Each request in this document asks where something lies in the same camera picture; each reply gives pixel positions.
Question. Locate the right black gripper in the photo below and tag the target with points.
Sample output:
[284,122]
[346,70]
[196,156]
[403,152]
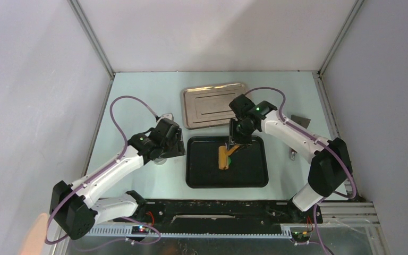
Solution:
[235,139]

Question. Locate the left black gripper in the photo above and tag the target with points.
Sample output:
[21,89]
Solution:
[178,149]

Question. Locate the wooden dough roller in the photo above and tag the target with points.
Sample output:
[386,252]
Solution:
[224,152]

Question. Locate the black plastic tray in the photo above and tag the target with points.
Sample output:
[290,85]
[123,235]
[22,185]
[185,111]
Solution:
[212,163]

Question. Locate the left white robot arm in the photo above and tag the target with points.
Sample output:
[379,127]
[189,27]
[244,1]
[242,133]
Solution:
[79,206]

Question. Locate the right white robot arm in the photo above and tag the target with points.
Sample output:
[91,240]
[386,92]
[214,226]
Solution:
[329,160]

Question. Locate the silver metal tray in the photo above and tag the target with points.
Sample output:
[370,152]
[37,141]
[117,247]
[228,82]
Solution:
[208,106]

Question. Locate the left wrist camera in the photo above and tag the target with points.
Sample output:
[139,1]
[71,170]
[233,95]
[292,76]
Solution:
[169,116]

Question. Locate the metal scraper with wooden handle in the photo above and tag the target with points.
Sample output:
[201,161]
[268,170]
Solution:
[303,122]

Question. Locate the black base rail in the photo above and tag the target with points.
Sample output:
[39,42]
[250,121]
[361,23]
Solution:
[224,217]

